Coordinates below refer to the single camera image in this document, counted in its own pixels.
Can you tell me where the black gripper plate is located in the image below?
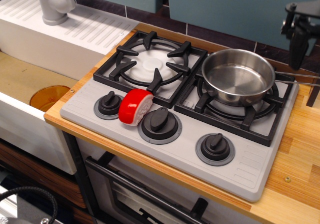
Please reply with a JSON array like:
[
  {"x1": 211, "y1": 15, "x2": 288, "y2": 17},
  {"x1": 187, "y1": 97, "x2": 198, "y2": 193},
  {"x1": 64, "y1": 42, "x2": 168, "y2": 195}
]
[{"x1": 281, "y1": 2, "x2": 320, "y2": 70}]

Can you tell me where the stainless steel pan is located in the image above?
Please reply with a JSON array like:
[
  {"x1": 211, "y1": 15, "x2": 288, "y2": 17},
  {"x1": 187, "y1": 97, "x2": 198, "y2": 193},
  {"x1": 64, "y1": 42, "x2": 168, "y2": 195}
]
[{"x1": 201, "y1": 49, "x2": 278, "y2": 106}]

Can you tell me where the black right burner grate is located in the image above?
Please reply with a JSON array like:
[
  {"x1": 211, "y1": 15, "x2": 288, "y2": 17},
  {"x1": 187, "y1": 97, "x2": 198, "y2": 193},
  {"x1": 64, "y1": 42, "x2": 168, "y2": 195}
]
[{"x1": 174, "y1": 71, "x2": 295, "y2": 146}]

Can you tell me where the black burner grate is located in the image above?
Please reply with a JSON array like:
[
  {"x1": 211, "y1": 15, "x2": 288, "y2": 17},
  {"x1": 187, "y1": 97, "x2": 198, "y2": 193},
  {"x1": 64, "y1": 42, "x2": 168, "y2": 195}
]
[
  {"x1": 174, "y1": 71, "x2": 295, "y2": 146},
  {"x1": 93, "y1": 31, "x2": 208, "y2": 108}
]

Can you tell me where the grey toy stove top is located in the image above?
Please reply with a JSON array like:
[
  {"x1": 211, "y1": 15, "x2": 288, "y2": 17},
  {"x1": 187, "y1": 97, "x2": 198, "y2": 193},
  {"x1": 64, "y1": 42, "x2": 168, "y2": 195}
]
[{"x1": 60, "y1": 31, "x2": 299, "y2": 201}]

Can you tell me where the black right stove knob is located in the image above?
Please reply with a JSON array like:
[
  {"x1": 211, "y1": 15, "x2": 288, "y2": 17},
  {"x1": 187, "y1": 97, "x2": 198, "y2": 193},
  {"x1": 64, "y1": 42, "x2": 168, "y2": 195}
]
[{"x1": 195, "y1": 133, "x2": 236, "y2": 166}]

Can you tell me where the black stove knob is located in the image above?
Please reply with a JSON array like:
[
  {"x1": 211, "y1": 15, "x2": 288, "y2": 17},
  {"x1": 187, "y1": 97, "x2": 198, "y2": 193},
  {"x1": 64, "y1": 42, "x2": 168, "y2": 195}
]
[
  {"x1": 93, "y1": 91, "x2": 123, "y2": 120},
  {"x1": 195, "y1": 133, "x2": 236, "y2": 166},
  {"x1": 138, "y1": 107, "x2": 182, "y2": 145}
]

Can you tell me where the black left burner grate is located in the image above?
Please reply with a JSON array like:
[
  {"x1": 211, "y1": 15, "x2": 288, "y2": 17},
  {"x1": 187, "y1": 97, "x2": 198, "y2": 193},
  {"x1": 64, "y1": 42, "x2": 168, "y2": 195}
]
[{"x1": 93, "y1": 31, "x2": 208, "y2": 108}]

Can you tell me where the white left burner cap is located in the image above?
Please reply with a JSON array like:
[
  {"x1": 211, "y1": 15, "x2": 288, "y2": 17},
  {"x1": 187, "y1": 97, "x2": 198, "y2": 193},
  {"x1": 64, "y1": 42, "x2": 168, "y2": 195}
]
[{"x1": 121, "y1": 48, "x2": 188, "y2": 87}]

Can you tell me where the black middle stove knob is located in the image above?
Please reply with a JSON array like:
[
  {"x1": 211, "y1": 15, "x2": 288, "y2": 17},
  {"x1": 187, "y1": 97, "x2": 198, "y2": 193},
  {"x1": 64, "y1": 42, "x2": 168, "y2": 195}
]
[{"x1": 138, "y1": 107, "x2": 182, "y2": 145}]

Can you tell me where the red and white toy food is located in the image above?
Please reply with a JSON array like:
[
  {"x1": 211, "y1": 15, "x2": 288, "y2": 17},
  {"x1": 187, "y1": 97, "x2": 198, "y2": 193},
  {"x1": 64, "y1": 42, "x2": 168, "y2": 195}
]
[{"x1": 118, "y1": 89, "x2": 154, "y2": 126}]

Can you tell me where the black left stove knob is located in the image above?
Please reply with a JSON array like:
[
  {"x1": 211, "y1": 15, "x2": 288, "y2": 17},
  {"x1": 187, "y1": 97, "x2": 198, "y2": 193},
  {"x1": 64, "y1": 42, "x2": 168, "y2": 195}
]
[{"x1": 93, "y1": 91, "x2": 123, "y2": 120}]

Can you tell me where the toy oven door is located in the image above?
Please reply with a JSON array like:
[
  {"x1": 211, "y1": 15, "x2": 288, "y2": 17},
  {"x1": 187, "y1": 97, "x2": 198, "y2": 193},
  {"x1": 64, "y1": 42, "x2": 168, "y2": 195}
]
[{"x1": 83, "y1": 152, "x2": 256, "y2": 223}]

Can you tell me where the grey toy faucet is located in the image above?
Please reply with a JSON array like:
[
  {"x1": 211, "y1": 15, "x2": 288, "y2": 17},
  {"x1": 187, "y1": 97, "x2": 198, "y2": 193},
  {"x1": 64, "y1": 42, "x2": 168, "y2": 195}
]
[{"x1": 39, "y1": 0, "x2": 76, "y2": 26}]

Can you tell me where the orange plastic plate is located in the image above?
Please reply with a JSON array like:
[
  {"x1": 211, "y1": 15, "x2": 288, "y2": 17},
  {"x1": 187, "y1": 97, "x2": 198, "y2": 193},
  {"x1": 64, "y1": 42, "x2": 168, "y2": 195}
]
[{"x1": 29, "y1": 85, "x2": 70, "y2": 112}]

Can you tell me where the white toy sink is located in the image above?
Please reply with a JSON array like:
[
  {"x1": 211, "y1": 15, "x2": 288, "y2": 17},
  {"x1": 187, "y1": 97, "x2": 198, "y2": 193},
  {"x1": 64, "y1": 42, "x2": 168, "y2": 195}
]
[{"x1": 0, "y1": 0, "x2": 137, "y2": 175}]

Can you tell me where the dark post at right edge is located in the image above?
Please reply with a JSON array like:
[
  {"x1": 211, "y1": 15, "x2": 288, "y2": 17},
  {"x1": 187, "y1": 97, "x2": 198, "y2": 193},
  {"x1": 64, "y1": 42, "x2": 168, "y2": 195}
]
[{"x1": 306, "y1": 84, "x2": 320, "y2": 107}]

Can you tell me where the black oven door handle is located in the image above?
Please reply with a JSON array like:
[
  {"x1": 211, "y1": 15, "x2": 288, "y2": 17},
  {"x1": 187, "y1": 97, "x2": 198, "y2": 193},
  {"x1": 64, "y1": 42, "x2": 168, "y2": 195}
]
[{"x1": 84, "y1": 156, "x2": 211, "y2": 224}]

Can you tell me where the black metal frame leg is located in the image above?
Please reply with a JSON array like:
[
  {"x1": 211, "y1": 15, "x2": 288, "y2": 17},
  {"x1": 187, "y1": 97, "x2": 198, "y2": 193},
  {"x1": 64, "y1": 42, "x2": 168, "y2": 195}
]
[{"x1": 62, "y1": 131, "x2": 99, "y2": 223}]

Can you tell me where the black braided cable lower left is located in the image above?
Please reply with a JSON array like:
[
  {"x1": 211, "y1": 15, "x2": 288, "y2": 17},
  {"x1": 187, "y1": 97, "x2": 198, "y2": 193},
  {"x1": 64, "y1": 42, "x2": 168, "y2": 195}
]
[{"x1": 0, "y1": 186, "x2": 59, "y2": 224}]

